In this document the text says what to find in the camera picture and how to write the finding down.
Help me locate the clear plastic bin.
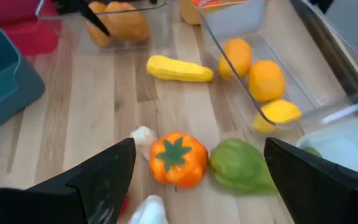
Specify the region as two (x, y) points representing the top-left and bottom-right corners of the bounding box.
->
(196, 0), (358, 131)
(35, 0), (171, 52)

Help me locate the brown bread loaf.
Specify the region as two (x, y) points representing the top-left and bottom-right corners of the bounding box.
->
(104, 1), (151, 43)

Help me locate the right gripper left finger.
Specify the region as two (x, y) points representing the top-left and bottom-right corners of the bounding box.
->
(0, 138), (137, 224)

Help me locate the yellow lemon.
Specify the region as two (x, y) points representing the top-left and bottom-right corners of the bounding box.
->
(252, 99), (303, 134)

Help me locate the white plastic basket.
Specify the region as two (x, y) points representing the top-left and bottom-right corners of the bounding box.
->
(296, 111), (358, 180)

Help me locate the round yellow citrus fruit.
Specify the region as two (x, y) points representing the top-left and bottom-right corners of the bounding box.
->
(247, 59), (286, 103)

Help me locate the white garlic bulb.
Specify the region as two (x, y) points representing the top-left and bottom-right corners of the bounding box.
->
(127, 195), (170, 224)

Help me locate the green chayote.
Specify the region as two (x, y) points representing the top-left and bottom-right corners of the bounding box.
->
(209, 138), (279, 195)

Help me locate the red strawberry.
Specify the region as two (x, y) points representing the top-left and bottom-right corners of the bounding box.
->
(119, 194), (129, 216)

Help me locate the orange tomato green calyx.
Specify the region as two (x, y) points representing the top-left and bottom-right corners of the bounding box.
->
(149, 131), (209, 189)

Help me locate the teal plastic basket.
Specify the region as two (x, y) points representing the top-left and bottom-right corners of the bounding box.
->
(0, 27), (46, 139)

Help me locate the orange plastic basket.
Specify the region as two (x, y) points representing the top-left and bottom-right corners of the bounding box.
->
(178, 0), (206, 26)

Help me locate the small beige garlic bulb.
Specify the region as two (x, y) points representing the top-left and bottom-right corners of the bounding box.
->
(129, 125), (158, 161)

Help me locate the red plastic basket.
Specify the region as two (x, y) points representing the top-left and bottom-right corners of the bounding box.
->
(0, 0), (62, 57)

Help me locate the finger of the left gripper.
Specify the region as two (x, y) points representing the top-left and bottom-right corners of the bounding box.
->
(52, 0), (111, 37)

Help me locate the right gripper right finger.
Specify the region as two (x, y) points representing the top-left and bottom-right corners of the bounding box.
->
(264, 136), (358, 224)

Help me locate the orange citrus fruit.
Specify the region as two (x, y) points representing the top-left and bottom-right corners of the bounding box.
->
(218, 37), (254, 80)

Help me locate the yellow corn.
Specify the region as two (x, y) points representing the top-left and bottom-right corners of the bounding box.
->
(145, 55), (214, 83)

